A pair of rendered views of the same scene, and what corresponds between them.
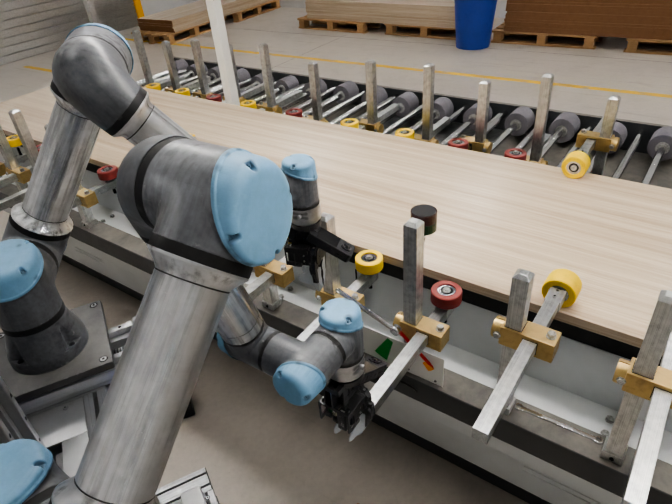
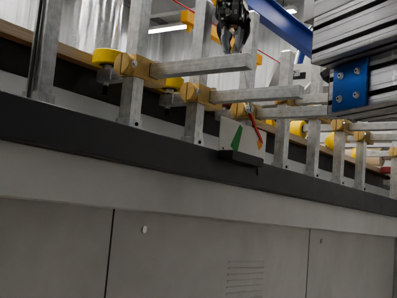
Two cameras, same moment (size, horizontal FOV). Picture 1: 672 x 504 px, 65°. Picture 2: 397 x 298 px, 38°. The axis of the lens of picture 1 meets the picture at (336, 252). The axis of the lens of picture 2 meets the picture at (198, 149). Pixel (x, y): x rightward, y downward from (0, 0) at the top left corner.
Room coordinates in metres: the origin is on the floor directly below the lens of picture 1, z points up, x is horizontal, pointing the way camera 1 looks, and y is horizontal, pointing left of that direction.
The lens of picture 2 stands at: (1.19, 1.53, 0.50)
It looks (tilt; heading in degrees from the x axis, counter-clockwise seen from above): 7 degrees up; 268
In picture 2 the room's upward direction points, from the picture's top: 5 degrees clockwise
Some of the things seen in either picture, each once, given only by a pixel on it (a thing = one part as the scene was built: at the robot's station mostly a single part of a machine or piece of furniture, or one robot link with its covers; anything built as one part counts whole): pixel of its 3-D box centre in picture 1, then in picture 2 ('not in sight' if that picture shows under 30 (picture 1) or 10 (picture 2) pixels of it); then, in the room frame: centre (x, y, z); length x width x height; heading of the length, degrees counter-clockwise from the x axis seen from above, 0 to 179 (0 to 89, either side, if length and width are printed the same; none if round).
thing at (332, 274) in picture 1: (332, 289); (197, 85); (1.14, 0.02, 0.87); 0.03 x 0.03 x 0.48; 52
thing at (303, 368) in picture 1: (300, 365); not in sight; (0.62, 0.08, 1.12); 0.11 x 0.11 x 0.08; 54
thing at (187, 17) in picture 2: not in sight; (225, 39); (0.71, -4.99, 2.65); 1.70 x 0.09 x 0.32; 53
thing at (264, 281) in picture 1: (260, 285); (168, 70); (1.22, 0.23, 0.84); 0.43 x 0.03 x 0.04; 142
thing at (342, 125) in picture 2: not in sight; (342, 126); (0.51, -0.78, 0.95); 0.13 x 0.06 x 0.05; 52
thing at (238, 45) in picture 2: (309, 279); (236, 42); (1.05, 0.07, 0.98); 0.06 x 0.03 x 0.09; 72
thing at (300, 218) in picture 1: (304, 212); not in sight; (1.06, 0.06, 1.16); 0.08 x 0.08 x 0.05
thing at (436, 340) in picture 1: (421, 328); (247, 113); (0.97, -0.20, 0.85); 0.13 x 0.06 x 0.05; 52
